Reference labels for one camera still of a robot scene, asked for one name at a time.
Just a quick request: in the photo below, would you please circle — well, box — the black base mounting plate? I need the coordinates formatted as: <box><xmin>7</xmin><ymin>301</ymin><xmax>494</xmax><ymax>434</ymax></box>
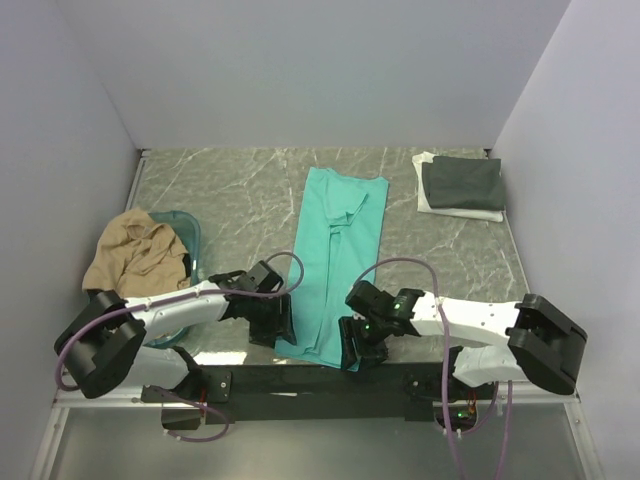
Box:
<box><xmin>139</xmin><ymin>362</ymin><xmax>499</xmax><ymax>426</ymax></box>

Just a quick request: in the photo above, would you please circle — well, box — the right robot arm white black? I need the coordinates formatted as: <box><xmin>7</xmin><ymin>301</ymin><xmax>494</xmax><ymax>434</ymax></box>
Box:
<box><xmin>338</xmin><ymin>280</ymin><xmax>588</xmax><ymax>399</ymax></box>

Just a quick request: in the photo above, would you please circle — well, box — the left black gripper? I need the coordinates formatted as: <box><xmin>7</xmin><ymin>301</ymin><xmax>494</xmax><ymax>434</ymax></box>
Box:
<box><xmin>245</xmin><ymin>293</ymin><xmax>296</xmax><ymax>350</ymax></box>

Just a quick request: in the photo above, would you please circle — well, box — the folded dark grey t shirt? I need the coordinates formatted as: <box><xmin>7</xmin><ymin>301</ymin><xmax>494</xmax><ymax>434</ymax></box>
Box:
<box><xmin>421</xmin><ymin>156</ymin><xmax>506</xmax><ymax>212</ymax></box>

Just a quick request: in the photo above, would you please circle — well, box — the teal plastic basket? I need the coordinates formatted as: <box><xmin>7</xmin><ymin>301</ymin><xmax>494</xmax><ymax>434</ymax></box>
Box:
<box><xmin>82</xmin><ymin>209</ymin><xmax>202</xmax><ymax>351</ymax></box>

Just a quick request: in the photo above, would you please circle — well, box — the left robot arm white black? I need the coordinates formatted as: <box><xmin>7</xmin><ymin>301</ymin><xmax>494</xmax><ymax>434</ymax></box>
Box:
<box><xmin>54</xmin><ymin>261</ymin><xmax>300</xmax><ymax>402</ymax></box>

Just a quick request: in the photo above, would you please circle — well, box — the folded white t shirt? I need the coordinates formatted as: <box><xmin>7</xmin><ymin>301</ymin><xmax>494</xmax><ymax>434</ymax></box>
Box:
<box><xmin>411</xmin><ymin>151</ymin><xmax>505</xmax><ymax>224</ymax></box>

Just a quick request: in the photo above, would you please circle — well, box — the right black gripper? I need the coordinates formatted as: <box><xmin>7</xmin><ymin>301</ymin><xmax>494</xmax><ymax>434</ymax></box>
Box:
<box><xmin>338</xmin><ymin>315</ymin><xmax>391</xmax><ymax>373</ymax></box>

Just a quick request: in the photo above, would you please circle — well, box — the tan t shirt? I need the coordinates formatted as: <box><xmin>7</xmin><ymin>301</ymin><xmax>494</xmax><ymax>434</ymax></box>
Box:
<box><xmin>81</xmin><ymin>208</ymin><xmax>194</xmax><ymax>341</ymax></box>

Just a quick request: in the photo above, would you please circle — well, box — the teal t shirt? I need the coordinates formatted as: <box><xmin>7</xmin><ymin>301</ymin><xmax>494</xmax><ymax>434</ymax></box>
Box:
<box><xmin>275</xmin><ymin>167</ymin><xmax>389</xmax><ymax>368</ymax></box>

